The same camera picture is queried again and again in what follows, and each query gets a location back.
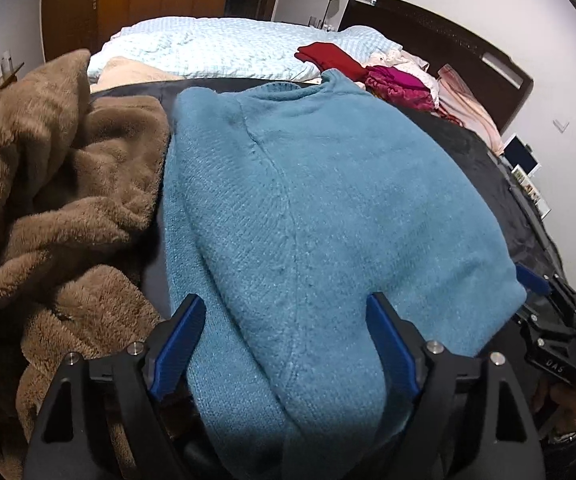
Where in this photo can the brown fleece blanket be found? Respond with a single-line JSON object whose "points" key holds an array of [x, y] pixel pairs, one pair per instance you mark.
{"points": [[58, 185]]}

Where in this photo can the dark wooden headboard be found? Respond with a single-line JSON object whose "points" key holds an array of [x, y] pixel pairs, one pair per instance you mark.
{"points": [[443, 35]]}

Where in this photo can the beige cloth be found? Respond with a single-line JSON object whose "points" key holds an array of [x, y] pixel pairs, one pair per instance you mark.
{"points": [[128, 72]]}

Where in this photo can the white patterned cloth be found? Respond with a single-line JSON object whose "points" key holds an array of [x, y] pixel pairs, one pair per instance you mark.
{"points": [[418, 67]]}

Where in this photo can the red folded garment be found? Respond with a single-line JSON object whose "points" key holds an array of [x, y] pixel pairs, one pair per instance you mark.
{"points": [[328, 55]]}

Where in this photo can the light blue pillow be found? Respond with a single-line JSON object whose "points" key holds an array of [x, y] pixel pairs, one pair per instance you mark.
{"points": [[368, 42]]}

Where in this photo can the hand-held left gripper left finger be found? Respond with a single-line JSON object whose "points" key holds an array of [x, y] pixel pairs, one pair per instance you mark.
{"points": [[180, 345]]}

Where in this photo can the white framed tablet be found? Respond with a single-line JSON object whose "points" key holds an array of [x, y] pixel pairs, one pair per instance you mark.
{"points": [[520, 155]]}

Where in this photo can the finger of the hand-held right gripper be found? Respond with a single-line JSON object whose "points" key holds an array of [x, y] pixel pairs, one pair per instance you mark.
{"points": [[540, 327], [533, 280]]}

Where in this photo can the white wall switch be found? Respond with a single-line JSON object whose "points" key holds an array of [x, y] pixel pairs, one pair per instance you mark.
{"points": [[561, 125]]}

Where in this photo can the light blue quilt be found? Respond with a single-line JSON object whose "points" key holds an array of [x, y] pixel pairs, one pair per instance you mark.
{"points": [[193, 45]]}

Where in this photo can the pink cloth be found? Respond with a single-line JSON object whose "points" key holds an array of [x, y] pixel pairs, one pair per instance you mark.
{"points": [[463, 105]]}

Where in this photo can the photo collage frame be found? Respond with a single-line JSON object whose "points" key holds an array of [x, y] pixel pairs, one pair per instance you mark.
{"points": [[533, 195]]}

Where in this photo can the person's right hand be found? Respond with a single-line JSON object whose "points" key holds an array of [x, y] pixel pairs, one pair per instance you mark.
{"points": [[565, 402]]}

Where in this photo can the magenta garment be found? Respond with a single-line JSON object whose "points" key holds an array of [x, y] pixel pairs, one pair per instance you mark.
{"points": [[398, 85]]}

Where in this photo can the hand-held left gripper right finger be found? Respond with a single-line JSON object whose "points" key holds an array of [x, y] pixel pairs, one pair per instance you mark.
{"points": [[390, 345]]}

